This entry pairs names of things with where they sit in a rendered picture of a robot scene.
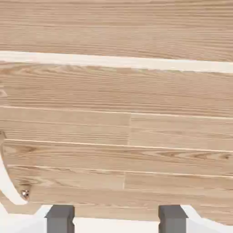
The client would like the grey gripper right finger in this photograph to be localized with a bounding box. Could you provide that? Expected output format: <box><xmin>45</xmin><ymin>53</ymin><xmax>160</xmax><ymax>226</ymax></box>
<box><xmin>158</xmin><ymin>204</ymin><xmax>233</xmax><ymax>233</ymax></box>

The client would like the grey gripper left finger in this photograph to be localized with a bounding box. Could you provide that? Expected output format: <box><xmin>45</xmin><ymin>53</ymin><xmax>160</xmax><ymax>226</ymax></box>
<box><xmin>0</xmin><ymin>202</ymin><xmax>76</xmax><ymax>233</ymax></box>

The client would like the light wood cabinet door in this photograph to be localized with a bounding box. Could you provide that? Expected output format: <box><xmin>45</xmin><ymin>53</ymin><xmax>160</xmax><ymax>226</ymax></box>
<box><xmin>0</xmin><ymin>61</ymin><xmax>233</xmax><ymax>119</ymax></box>
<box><xmin>0</xmin><ymin>0</ymin><xmax>233</xmax><ymax>63</ymax></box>

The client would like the light wood cabinet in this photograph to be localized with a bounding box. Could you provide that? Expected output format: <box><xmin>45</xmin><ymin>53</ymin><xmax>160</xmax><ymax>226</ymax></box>
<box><xmin>0</xmin><ymin>0</ymin><xmax>233</xmax><ymax>119</ymax></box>

